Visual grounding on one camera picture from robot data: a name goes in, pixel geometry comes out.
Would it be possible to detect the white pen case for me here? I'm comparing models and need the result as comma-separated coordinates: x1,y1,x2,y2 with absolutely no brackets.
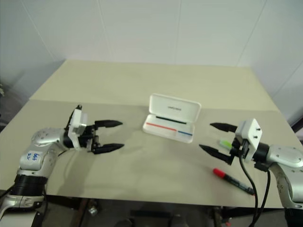
142,93,202,144

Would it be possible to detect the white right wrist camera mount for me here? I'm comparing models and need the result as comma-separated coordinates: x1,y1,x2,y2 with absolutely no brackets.
235,118,264,164

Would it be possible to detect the thin black pen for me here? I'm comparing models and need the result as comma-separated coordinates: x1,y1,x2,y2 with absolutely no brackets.
154,115,187,125

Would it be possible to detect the black marker with red cap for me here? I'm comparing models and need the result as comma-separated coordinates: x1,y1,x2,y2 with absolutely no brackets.
213,168,256,196

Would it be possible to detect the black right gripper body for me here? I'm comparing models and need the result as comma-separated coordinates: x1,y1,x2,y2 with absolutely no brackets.
228,135,249,164

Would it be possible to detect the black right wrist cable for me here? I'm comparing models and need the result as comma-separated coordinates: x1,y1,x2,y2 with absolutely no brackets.
238,148,259,227

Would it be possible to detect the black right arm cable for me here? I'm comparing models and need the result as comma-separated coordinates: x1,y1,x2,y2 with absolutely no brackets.
260,169,272,227

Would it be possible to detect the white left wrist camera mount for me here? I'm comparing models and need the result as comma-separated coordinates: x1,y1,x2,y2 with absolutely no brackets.
67,104,89,150

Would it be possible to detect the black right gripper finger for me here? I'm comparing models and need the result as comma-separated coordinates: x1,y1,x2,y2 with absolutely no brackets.
199,144,232,166
209,122,238,133

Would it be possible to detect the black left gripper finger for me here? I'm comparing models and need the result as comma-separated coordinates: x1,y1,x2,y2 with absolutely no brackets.
94,120,124,129
93,143,125,155

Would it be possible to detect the dark object by table edge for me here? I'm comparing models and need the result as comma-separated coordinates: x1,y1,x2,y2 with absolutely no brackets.
292,117,303,144

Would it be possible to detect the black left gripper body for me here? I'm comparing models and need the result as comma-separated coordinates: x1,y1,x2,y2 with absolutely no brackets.
79,123,100,155

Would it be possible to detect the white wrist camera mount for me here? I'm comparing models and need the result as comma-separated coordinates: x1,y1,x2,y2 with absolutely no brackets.
235,118,264,164
67,104,89,150

